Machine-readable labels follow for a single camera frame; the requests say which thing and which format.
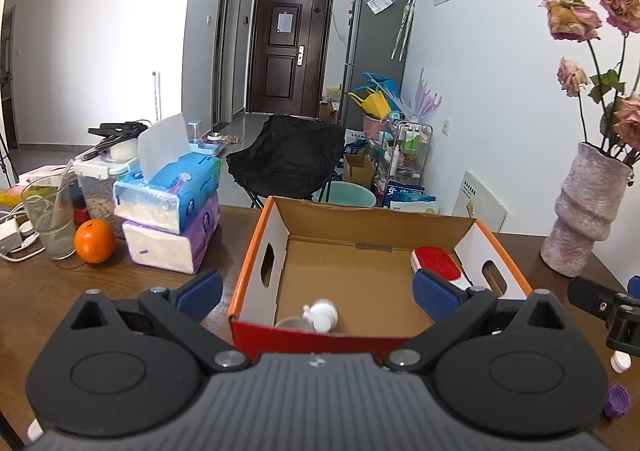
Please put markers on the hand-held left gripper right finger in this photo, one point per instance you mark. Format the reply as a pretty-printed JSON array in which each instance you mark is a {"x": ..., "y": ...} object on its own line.
[{"x": 435, "y": 293}]

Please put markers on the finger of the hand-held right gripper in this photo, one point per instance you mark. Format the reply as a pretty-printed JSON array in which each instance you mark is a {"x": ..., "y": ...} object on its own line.
[
  {"x": 635, "y": 286},
  {"x": 590, "y": 296}
]

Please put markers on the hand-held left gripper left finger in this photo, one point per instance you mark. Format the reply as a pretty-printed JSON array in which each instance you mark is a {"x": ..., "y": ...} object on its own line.
[{"x": 202, "y": 288}]

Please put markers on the red and white lint brush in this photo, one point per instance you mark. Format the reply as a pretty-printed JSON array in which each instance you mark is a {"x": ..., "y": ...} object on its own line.
[{"x": 437, "y": 258}]

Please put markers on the red cardboard box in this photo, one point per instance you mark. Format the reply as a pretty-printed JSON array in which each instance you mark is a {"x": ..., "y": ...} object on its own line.
[{"x": 360, "y": 281}]

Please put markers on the purple ribbed lid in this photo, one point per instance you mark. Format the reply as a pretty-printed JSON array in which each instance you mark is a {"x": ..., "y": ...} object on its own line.
[{"x": 618, "y": 401}]

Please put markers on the small white bottle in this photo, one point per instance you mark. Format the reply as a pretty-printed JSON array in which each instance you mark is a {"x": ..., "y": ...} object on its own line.
[{"x": 325, "y": 316}]

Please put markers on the purple tissue pack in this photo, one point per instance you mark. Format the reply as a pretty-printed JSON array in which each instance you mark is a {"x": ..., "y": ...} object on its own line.
[{"x": 165, "y": 246}]

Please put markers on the small white cap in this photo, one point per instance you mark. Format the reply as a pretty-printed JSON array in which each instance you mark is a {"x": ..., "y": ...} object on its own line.
[{"x": 620, "y": 362}]

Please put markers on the pink speckled vase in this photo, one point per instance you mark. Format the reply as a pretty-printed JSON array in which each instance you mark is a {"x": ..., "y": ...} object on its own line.
[{"x": 585, "y": 211}]

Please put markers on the blue and white packs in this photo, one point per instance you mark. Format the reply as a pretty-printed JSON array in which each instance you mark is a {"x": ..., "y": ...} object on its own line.
[{"x": 410, "y": 196}]

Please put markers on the white leaning board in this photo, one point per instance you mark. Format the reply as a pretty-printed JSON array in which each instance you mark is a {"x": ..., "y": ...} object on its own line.
[{"x": 480, "y": 201}]

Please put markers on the blue tissue pack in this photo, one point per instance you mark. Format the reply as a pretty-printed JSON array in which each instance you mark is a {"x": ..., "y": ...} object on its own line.
[{"x": 190, "y": 181}]

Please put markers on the orange fruit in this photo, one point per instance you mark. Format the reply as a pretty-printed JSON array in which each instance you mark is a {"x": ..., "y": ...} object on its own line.
[{"x": 95, "y": 241}]

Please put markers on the teal waste bin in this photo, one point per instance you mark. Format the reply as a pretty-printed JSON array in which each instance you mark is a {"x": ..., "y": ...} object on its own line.
[{"x": 345, "y": 195}]

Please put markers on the clear food storage container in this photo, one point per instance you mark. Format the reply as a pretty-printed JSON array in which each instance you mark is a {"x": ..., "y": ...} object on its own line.
[{"x": 97, "y": 196}]

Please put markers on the small red box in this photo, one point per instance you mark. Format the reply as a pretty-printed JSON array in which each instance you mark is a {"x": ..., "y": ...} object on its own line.
[{"x": 81, "y": 216}]

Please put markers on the small brown cardboard box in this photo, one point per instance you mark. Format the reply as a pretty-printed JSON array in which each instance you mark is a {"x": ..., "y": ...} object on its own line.
[{"x": 357, "y": 173}]

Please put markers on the pet water dispenser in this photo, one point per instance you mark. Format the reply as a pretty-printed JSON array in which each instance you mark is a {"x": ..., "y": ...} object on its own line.
[{"x": 202, "y": 143}]

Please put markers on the black folding chair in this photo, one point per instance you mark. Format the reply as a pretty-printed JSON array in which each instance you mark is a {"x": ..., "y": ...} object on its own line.
[{"x": 285, "y": 156}]

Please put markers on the clear glass cup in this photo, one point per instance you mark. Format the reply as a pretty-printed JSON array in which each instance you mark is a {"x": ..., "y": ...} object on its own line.
[{"x": 50, "y": 221}]

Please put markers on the pink bucket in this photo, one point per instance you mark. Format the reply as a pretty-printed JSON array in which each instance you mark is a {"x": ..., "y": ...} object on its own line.
[{"x": 374, "y": 126}]

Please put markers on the black folded stand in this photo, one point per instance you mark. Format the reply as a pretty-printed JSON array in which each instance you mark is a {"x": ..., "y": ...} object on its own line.
[{"x": 117, "y": 130}]

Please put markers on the yellow dustpan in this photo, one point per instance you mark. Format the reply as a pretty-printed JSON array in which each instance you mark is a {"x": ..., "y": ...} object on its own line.
[{"x": 375, "y": 103}]

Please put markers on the white power adapter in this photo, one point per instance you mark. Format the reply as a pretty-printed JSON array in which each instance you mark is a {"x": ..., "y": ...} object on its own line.
[{"x": 9, "y": 237}]

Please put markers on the yellow packet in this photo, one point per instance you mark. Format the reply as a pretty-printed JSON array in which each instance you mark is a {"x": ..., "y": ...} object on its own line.
[{"x": 10, "y": 200}]

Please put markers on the blue dustpan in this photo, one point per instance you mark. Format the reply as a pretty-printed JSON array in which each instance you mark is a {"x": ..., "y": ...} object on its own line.
[{"x": 382, "y": 81}]

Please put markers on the dark brown entrance door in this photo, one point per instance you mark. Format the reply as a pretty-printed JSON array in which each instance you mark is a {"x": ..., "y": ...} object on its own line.
[{"x": 285, "y": 61}]

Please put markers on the grey refrigerator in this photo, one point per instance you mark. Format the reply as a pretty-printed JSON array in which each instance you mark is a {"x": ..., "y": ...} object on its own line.
[{"x": 372, "y": 41}]

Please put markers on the clear folded umbrella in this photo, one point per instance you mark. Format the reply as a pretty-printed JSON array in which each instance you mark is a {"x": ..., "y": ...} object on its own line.
[{"x": 404, "y": 26}]

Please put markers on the dried pink roses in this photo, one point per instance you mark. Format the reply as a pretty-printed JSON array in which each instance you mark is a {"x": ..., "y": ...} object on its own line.
[{"x": 570, "y": 18}]

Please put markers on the white wall outlet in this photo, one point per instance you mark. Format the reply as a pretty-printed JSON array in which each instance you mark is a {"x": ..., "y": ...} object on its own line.
[{"x": 447, "y": 127}]

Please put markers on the purple wall decoration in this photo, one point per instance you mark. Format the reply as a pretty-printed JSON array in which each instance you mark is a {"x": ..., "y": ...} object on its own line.
[{"x": 427, "y": 98}]

